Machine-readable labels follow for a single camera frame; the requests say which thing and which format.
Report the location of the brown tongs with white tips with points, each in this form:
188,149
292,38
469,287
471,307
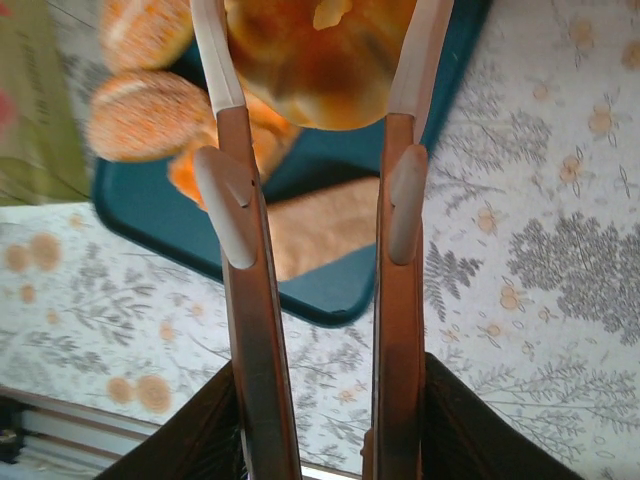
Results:
252,300

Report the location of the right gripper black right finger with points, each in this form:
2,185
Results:
465,440

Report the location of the long plain bread loaf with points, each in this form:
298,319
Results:
325,225

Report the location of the sugar-coated oval bread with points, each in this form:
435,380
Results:
145,117
145,30

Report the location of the long striped orange loaf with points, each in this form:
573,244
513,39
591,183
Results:
270,136

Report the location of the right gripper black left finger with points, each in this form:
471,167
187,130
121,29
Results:
200,440

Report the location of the white paper bag green print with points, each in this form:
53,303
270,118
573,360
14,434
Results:
30,75

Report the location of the floral tablecloth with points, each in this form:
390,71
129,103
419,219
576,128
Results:
525,200

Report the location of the aluminium front frame rail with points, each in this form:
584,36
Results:
50,440

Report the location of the glazed round golden bun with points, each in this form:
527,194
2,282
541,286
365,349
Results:
310,65

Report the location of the dark teal tray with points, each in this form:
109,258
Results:
150,200

